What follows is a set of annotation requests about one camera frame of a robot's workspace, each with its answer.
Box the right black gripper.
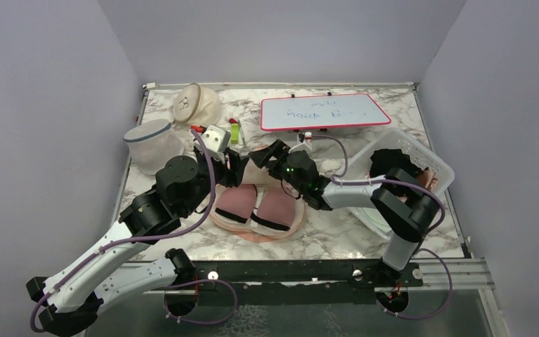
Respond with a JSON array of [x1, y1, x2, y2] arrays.
[[249, 139, 307, 195]]

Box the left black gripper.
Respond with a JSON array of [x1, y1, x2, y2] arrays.
[[182, 141, 248, 216]]

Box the floral mesh laundry bag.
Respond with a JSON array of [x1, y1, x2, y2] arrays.
[[209, 161, 306, 243]]

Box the mauve bra black straps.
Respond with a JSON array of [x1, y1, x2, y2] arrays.
[[214, 183, 298, 232]]

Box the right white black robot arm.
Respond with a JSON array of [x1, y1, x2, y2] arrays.
[[248, 140, 445, 286]]

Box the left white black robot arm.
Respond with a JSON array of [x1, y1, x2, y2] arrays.
[[26, 149, 249, 336]]

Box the white mesh laundry bag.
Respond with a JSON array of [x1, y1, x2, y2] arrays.
[[123, 119, 184, 176]]

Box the light green bra pads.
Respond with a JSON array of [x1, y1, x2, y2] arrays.
[[359, 208, 392, 238]]

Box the pink bra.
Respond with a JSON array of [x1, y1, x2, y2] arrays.
[[409, 168, 439, 192]]

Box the green red marker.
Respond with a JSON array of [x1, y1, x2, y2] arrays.
[[229, 118, 245, 145]]

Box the red framed whiteboard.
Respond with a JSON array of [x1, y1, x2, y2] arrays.
[[259, 93, 392, 131]]

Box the white plastic basket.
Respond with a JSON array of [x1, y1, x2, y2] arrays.
[[345, 128, 455, 239]]

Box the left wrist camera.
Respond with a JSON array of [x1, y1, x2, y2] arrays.
[[194, 125, 232, 164]]

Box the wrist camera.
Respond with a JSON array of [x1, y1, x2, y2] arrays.
[[288, 131, 313, 153], [194, 125, 232, 164]]

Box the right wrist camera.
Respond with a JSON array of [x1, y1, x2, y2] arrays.
[[288, 131, 313, 153]]

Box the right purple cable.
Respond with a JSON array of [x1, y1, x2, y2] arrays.
[[309, 135, 453, 322]]

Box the purple cable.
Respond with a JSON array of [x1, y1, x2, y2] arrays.
[[309, 135, 453, 322], [29, 129, 239, 333]]

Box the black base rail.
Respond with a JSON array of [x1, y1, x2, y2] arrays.
[[146, 258, 424, 308]]

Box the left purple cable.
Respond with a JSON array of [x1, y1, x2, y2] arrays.
[[29, 129, 239, 333]]

